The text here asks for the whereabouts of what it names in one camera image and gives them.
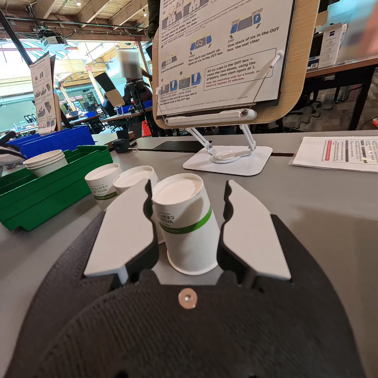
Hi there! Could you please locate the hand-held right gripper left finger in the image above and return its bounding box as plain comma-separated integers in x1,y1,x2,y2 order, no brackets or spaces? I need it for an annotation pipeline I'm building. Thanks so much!
83,178,162,286

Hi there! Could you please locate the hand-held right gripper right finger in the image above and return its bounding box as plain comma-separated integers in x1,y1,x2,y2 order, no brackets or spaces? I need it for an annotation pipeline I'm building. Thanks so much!
217,180,293,289

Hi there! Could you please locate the green plastic bin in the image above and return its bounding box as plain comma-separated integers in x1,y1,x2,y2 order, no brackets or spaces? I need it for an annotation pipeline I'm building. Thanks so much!
0,145,114,232

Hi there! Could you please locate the grey desk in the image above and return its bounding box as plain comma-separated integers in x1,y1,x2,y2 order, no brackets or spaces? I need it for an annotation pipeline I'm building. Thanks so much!
0,130,378,378

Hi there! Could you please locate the black desk panel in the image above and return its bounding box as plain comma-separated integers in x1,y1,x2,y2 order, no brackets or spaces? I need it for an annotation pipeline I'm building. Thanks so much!
154,141,205,153

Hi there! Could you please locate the black power cube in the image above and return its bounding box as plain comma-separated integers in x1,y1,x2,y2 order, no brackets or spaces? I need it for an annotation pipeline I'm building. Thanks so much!
112,138,138,153

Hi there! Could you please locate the laminated paper sheet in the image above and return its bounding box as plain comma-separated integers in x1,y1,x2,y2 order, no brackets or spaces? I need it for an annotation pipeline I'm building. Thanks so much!
289,136,378,173

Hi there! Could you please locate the blue plastic bin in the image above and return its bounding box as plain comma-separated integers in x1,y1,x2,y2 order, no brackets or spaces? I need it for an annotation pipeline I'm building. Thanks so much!
6,125,95,160

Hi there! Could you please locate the instruction poster stand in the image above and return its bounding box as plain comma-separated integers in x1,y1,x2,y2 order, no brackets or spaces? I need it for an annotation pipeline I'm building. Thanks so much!
30,52,62,135

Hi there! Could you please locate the printed instruction sheet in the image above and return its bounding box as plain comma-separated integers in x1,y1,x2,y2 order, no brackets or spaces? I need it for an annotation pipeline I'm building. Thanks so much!
157,0,296,116

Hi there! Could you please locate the wooden background table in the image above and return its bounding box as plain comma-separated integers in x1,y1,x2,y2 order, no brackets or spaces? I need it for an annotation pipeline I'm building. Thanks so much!
306,55,378,130

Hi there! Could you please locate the white cardboard box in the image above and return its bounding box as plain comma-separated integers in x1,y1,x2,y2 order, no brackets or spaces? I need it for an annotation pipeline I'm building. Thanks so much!
317,23,349,68

